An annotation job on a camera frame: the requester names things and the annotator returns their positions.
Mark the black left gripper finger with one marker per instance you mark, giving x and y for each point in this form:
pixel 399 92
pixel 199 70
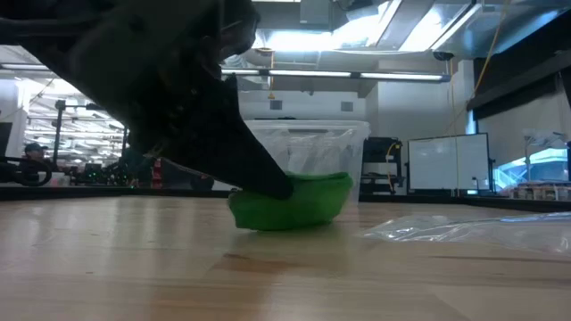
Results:
pixel 232 156

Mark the green elastic bandage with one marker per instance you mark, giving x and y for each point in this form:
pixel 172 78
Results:
pixel 294 209

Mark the clear plastic zip bag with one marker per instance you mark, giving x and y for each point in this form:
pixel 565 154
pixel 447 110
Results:
pixel 468 232

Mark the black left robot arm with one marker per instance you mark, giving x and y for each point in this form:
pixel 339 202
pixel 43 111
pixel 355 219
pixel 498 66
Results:
pixel 40 22

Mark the clear plastic storage box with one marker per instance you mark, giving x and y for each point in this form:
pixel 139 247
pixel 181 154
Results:
pixel 321 142

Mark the person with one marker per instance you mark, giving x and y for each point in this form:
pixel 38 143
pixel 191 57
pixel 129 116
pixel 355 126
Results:
pixel 35 151

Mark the black equipment cabinet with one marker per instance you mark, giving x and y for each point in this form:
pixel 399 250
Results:
pixel 379 151

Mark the white plastic bin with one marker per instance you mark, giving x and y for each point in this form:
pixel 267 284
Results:
pixel 58 179

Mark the black monitor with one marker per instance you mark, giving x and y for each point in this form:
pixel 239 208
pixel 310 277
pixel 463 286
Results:
pixel 5 138

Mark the whiteboard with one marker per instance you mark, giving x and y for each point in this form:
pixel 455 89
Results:
pixel 446 160

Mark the large black panel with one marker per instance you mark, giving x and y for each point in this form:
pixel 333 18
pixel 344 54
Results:
pixel 526 67

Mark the row of snack boxes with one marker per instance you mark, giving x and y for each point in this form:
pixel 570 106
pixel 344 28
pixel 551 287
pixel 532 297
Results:
pixel 540 192

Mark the grey wall vent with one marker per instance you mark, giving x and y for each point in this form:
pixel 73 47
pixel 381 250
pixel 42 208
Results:
pixel 346 106
pixel 275 104

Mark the black gantry frame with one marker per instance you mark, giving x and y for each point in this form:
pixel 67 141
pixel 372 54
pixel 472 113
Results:
pixel 58 134

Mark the black dome security camera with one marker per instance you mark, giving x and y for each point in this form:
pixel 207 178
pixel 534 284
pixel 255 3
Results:
pixel 443 55

